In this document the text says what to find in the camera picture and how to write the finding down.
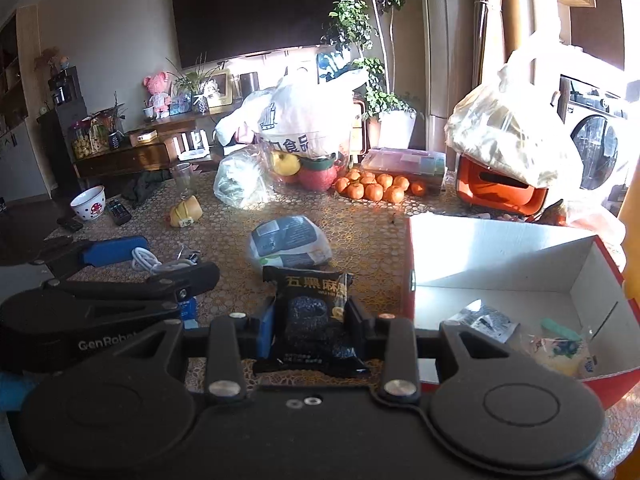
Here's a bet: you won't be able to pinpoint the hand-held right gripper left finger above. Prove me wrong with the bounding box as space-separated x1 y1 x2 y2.
107 297 276 405

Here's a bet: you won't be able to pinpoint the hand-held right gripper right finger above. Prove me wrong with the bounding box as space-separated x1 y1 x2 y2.
347 296 508 405

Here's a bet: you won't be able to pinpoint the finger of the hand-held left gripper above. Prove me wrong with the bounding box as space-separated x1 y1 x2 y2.
42 261 221 321
30 236 149 281

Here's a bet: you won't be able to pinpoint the white cable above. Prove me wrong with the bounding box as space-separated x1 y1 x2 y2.
131 247 201 276

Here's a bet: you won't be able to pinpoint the black snack packet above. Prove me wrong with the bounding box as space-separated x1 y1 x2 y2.
252 266 371 378

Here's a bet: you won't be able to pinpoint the tan toy with green stripes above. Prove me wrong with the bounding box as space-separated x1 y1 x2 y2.
167 195 203 228

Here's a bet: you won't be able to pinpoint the grey-blue plastic packet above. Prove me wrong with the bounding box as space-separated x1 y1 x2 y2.
250 216 331 268

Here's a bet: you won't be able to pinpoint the red and white cardboard box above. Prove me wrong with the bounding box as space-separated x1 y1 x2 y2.
402 212 631 408

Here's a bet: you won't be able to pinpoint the lace-patterned desktop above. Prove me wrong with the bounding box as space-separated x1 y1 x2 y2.
45 160 640 480

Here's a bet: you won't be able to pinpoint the white bowl mushroom print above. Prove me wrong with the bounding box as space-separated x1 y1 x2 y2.
70 186 107 222

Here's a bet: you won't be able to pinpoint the dark cloth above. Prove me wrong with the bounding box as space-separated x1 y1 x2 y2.
120 169 173 206

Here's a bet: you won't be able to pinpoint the wooden console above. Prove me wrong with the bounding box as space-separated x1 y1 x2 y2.
74 110 241 178

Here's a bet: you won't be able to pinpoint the drinking glass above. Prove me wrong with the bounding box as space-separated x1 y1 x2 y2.
171 162 196 201

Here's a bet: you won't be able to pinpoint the clear bag of greens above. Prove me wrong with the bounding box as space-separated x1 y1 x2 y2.
214 147 273 209

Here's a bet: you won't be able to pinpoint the small black pot with twigs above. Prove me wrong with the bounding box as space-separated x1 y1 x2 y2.
97 91 128 150

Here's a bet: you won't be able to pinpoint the glass jar yellow contents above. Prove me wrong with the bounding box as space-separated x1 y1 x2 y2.
70 120 108 158

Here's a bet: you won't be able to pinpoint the dark tall cabinet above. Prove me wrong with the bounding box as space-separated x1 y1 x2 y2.
37 105 88 196

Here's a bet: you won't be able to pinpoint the silver foil snack packet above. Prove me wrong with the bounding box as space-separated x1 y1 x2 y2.
445 300 521 345

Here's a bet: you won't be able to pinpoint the white router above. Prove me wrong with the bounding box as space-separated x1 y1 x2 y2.
172 130 211 161

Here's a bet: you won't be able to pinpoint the pile of tangerines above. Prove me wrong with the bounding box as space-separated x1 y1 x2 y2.
334 169 428 203

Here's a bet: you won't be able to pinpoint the yellow apple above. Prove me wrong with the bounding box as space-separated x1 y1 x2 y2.
270 152 301 177

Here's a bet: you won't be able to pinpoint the red apple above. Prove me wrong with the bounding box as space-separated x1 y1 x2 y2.
297 165 337 191

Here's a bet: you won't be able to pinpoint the pink plush toy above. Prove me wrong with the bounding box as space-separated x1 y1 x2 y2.
142 74 171 120

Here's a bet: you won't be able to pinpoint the clear plastic storage box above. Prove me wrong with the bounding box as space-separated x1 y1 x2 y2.
361 147 447 193

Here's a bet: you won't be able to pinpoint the potted grass plant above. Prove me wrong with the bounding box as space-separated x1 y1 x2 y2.
167 52 223 113

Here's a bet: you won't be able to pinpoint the clear fruit tub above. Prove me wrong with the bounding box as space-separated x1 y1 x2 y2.
260 132 351 191

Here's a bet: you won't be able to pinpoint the coffee machine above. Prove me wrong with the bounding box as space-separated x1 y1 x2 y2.
48 67 81 107

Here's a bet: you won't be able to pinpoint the white printed plastic bag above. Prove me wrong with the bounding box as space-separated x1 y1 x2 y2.
215 67 368 161

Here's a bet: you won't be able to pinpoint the orange slotted container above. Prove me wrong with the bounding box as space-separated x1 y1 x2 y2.
456 154 551 217

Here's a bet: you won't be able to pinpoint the black cylinder speaker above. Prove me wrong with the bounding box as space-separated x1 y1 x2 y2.
239 71 261 101

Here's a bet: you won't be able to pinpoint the teal packet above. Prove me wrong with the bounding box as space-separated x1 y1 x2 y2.
540 317 581 341

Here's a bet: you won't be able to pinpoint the tall potted plant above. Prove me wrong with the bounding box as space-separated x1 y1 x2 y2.
322 0 421 151

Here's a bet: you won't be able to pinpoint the wooden drawer cabinet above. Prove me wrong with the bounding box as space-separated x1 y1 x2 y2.
350 99 369 158

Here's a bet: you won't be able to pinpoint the yellow snack packet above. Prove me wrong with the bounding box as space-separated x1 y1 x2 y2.
530 335 601 378

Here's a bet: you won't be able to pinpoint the white box appliance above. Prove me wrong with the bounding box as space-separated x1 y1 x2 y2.
285 60 318 82

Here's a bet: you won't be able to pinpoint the blue art print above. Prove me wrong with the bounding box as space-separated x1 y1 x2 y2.
317 52 347 81

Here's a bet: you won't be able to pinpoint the large clear plastic bag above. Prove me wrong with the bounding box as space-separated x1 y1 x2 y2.
445 50 583 191

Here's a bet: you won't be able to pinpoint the television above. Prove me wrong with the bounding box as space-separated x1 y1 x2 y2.
171 0 346 70

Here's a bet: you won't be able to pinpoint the washing machine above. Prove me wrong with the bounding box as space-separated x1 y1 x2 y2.
557 75 631 191

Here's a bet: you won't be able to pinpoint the yellow curtain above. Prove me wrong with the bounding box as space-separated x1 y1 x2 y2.
470 0 506 116

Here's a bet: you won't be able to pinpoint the cream photo frame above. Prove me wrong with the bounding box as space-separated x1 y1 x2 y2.
202 70 233 108

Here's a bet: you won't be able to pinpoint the wooden wall shelf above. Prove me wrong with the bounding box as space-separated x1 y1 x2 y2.
0 10 31 136

